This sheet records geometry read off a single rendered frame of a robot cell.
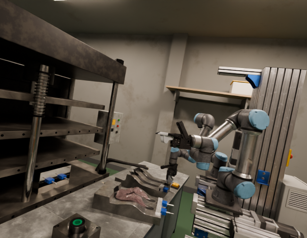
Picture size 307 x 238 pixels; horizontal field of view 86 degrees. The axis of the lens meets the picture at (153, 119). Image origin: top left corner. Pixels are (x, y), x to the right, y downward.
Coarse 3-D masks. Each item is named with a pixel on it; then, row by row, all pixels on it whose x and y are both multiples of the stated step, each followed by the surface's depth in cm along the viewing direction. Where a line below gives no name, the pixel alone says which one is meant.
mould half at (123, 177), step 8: (120, 176) 167; (128, 176) 156; (136, 176) 158; (144, 176) 166; (152, 176) 174; (128, 184) 156; (136, 184) 153; (144, 184) 153; (160, 184) 157; (152, 192) 146; (160, 192) 143
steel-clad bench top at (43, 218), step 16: (112, 176) 177; (160, 176) 200; (176, 176) 209; (80, 192) 136; (176, 192) 166; (48, 208) 111; (64, 208) 114; (80, 208) 116; (0, 224) 92; (16, 224) 93; (32, 224) 95; (48, 224) 97; (96, 224) 104; (112, 224) 106; (128, 224) 109; (144, 224) 111
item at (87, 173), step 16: (80, 176) 168; (96, 176) 174; (0, 192) 121; (16, 192) 124; (32, 192) 128; (48, 192) 131; (64, 192) 137; (0, 208) 105; (16, 208) 108; (32, 208) 115
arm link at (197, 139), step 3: (195, 135) 95; (195, 138) 92; (198, 138) 93; (195, 141) 92; (198, 141) 92; (195, 144) 92; (198, 144) 92; (192, 147) 94; (195, 147) 94; (198, 147) 94
